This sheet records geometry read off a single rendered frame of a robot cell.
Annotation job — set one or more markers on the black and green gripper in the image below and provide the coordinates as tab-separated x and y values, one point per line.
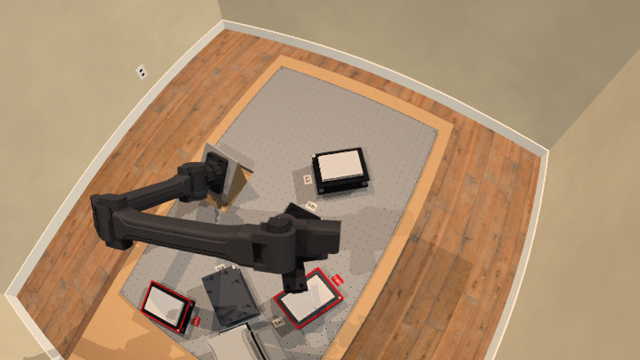
314	257

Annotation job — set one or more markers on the grey slotted rack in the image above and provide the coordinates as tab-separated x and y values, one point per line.
235	345

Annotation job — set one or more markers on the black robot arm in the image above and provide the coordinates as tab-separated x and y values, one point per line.
282	239

